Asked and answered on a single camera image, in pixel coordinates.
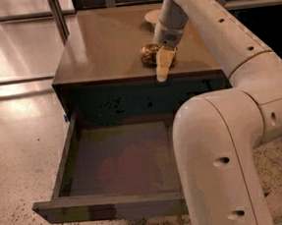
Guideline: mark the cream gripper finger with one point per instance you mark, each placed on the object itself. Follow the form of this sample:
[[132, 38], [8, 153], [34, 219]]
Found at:
[[164, 60]]

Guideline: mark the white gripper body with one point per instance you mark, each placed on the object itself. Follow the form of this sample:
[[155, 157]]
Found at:
[[168, 36]]

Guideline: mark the orange soda can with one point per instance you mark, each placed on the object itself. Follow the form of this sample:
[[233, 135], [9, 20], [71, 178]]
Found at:
[[148, 54]]

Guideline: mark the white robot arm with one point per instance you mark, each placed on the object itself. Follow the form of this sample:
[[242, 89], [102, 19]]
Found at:
[[215, 134]]

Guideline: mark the grey drawer cabinet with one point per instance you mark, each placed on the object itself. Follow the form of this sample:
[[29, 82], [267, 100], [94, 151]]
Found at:
[[101, 79]]

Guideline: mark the open grey top drawer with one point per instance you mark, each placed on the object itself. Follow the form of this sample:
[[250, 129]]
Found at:
[[116, 171]]

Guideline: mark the white ceramic bowl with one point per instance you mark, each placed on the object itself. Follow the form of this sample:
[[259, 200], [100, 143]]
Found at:
[[152, 17]]

